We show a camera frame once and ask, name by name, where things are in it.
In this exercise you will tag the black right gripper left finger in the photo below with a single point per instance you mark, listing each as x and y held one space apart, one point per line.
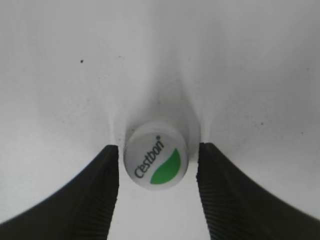
81 210

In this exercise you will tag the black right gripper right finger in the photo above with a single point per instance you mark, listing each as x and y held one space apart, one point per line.
237 208

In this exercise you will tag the white green bottle cap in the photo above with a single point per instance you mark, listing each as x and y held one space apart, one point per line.
156 156

